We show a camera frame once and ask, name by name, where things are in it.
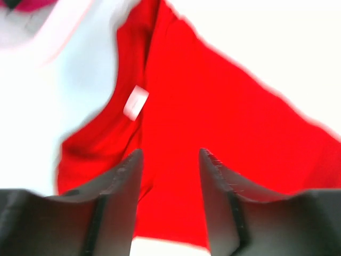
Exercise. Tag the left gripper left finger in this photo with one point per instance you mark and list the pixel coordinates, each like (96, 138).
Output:
(97, 218)

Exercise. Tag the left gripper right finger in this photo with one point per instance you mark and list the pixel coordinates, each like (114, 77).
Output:
(244, 218)

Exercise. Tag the red t shirt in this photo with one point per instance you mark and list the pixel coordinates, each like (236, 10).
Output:
(173, 96)

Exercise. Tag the pink t shirt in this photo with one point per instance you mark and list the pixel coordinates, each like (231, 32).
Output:
(25, 6)

